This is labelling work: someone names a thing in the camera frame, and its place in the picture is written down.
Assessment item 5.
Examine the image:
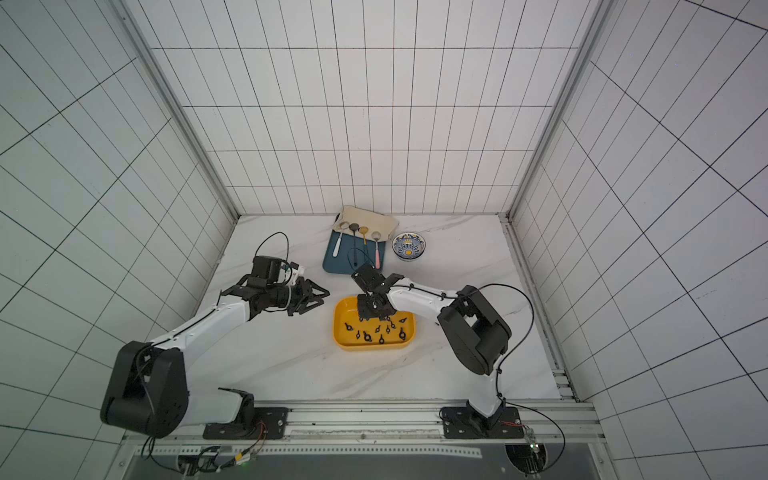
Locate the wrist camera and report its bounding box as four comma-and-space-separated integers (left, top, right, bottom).
352, 263, 389, 295
247, 255, 300, 288

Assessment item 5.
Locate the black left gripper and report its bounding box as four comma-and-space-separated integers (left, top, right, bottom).
267, 276, 330, 316

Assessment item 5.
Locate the white handled spoon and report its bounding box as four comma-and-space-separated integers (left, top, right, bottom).
332, 221, 349, 258

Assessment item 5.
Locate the aluminium rail frame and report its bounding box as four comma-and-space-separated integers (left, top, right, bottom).
107, 399, 617, 479

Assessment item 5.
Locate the beige cloth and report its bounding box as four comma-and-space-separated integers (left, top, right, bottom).
332, 206, 399, 241

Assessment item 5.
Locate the dark teal tray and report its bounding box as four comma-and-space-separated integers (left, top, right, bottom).
322, 231, 386, 275

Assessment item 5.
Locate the pink handled spoon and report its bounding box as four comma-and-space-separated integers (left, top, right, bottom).
371, 231, 381, 269

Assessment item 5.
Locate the black handled spoon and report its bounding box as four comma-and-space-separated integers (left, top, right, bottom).
349, 223, 360, 267

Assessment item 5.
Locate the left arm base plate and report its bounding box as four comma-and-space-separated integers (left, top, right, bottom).
203, 388, 289, 441

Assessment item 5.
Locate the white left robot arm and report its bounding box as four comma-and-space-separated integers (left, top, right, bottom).
100, 275, 330, 439

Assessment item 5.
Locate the yellow plastic storage box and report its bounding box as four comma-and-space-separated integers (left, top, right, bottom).
332, 296, 416, 351

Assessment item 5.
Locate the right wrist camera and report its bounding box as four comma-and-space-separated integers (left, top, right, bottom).
352, 263, 389, 295

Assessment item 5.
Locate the gold spoon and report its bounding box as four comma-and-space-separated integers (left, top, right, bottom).
358, 226, 369, 244

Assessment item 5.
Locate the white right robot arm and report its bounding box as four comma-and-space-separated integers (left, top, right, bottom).
357, 281, 512, 379

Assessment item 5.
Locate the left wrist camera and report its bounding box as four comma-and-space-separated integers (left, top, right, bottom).
247, 255, 300, 288

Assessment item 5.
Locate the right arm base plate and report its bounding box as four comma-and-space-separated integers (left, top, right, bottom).
439, 404, 525, 440

